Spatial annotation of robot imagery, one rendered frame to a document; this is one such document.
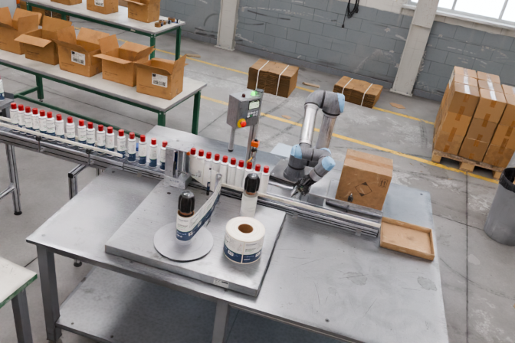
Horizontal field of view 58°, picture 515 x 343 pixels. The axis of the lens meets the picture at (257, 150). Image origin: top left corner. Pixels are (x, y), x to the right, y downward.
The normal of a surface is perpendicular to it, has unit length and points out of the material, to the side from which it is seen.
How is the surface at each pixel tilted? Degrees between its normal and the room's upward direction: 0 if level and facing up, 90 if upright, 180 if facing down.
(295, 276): 0
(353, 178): 90
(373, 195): 90
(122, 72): 90
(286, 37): 90
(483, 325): 0
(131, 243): 0
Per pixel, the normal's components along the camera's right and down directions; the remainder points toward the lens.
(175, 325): 0.13, -0.87
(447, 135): -0.36, 0.36
